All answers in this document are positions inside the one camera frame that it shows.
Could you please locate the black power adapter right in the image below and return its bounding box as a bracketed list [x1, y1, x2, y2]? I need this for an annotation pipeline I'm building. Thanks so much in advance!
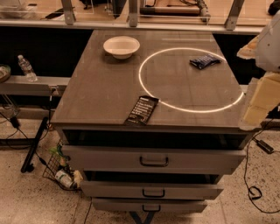
[255, 139, 274, 154]

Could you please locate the wire basket with items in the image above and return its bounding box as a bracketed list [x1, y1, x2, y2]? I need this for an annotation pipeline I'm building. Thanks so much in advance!
[43, 142, 83, 191]

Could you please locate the grey drawer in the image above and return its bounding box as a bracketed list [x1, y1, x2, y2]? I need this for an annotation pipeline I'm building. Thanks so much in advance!
[93, 199, 207, 213]
[62, 145, 245, 175]
[80, 181, 223, 200]

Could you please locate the bowl on left shelf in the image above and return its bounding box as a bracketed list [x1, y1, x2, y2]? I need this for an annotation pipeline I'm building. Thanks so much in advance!
[0, 64, 11, 83]

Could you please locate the metal railing frame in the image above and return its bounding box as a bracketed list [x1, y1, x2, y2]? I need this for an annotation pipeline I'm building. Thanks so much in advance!
[0, 0, 273, 34]

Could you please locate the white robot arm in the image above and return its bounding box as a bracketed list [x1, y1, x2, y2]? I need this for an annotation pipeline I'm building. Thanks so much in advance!
[237, 10, 280, 130]

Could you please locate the blue rxbar blueberry packet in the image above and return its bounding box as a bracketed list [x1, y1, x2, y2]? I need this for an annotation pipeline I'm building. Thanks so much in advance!
[190, 54, 221, 70]

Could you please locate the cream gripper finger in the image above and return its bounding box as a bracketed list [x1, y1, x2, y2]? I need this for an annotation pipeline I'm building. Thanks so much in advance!
[242, 73, 280, 126]
[237, 36, 259, 60]

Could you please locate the black metal leg bar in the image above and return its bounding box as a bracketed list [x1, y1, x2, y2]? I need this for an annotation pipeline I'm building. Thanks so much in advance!
[21, 117, 48, 173]

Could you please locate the black cable on floor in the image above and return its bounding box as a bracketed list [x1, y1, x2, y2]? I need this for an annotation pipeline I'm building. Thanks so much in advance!
[243, 116, 280, 214]

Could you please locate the middle grey drawer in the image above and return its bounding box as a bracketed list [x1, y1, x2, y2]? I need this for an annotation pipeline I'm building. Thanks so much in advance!
[80, 181, 223, 200]

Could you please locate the clear plastic water bottle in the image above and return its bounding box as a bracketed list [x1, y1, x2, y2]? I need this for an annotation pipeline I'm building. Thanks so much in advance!
[17, 55, 38, 82]

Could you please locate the grey side shelf left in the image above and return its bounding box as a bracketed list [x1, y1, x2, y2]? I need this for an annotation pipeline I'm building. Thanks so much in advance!
[0, 75, 70, 96]

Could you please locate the bottom grey drawer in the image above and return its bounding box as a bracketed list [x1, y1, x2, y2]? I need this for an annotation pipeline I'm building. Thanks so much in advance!
[93, 199, 207, 213]

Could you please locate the grey drawer cabinet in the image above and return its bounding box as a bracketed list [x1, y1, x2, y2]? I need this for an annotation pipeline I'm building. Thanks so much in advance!
[51, 29, 262, 224]

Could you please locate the white paper bowl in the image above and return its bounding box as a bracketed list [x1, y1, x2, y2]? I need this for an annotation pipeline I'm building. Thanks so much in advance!
[103, 36, 140, 60]

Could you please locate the top grey drawer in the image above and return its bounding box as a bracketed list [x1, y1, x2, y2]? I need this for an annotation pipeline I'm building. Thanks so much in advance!
[62, 145, 245, 175]

